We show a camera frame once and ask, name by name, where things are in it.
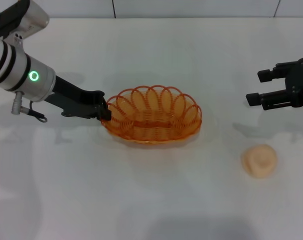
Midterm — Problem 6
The left wrist connector cable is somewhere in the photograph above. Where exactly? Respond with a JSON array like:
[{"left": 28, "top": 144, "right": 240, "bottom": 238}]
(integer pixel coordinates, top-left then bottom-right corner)
[{"left": 10, "top": 90, "right": 49, "bottom": 124}]

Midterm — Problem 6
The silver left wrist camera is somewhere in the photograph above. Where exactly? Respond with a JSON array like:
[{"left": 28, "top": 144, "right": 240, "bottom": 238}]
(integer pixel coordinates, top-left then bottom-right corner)
[{"left": 0, "top": 0, "right": 51, "bottom": 48}]

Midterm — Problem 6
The orange wire basket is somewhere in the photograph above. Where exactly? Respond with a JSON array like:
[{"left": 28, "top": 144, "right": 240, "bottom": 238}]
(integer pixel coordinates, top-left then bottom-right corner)
[{"left": 100, "top": 84, "right": 203, "bottom": 145}]

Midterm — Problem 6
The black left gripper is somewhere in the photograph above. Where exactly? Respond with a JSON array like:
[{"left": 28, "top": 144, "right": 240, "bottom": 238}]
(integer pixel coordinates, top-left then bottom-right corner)
[{"left": 44, "top": 74, "right": 112, "bottom": 122}]

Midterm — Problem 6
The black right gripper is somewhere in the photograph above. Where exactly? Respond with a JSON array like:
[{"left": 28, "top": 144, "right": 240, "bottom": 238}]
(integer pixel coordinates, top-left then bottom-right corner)
[{"left": 245, "top": 56, "right": 303, "bottom": 112}]

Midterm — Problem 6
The beige bread bun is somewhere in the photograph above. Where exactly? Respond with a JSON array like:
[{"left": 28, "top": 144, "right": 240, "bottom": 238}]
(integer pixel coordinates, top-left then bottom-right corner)
[{"left": 240, "top": 144, "right": 278, "bottom": 179}]

